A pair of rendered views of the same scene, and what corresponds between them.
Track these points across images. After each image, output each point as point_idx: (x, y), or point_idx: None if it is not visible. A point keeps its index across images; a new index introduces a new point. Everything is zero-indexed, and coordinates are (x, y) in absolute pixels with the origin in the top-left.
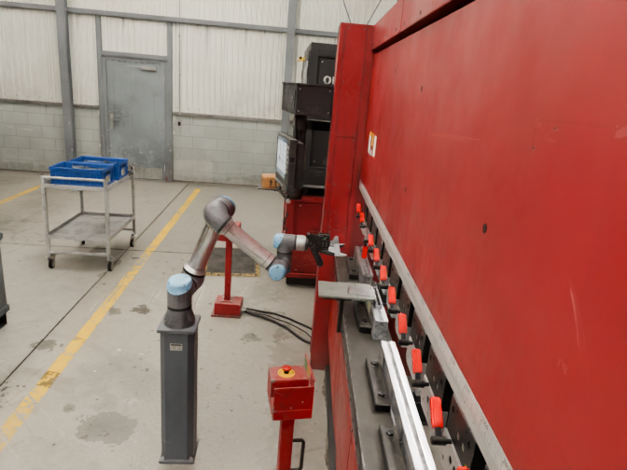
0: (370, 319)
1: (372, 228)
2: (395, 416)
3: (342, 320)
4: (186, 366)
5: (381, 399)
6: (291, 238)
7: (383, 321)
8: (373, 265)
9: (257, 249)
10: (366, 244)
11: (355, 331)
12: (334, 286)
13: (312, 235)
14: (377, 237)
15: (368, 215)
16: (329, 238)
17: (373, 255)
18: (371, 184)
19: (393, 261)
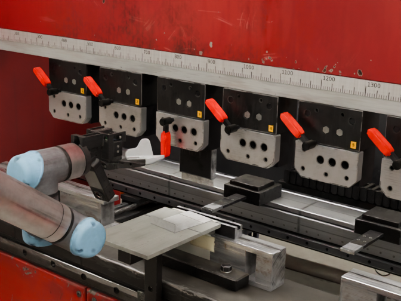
0: (230, 261)
1: (169, 94)
2: None
3: (172, 289)
4: None
5: None
6: (58, 155)
7: (281, 249)
8: (307, 142)
9: (39, 199)
10: (167, 128)
11: (229, 294)
12: (133, 232)
13: (91, 136)
14: (224, 101)
15: (105, 79)
16: (125, 132)
17: (289, 125)
18: (102, 14)
19: (391, 114)
